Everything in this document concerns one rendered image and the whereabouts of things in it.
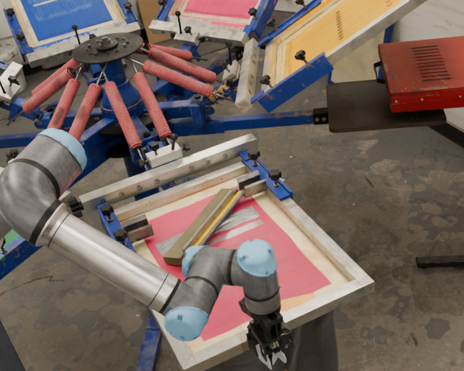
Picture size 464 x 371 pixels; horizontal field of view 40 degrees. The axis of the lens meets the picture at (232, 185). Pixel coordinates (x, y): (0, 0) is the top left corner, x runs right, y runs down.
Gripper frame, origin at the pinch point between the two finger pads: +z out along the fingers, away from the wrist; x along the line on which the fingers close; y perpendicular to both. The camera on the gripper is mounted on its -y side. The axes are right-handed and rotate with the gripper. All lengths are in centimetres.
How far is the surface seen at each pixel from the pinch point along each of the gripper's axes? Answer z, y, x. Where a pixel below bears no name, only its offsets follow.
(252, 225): 15, -63, 25
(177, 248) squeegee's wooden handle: 11, -63, -1
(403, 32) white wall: 53, -228, 212
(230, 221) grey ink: 14, -69, 20
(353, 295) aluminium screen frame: 13.0, -17.2, 34.3
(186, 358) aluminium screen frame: 11.3, -20.1, -15.1
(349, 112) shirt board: 15, -107, 92
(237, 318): 14.8, -28.9, 3.3
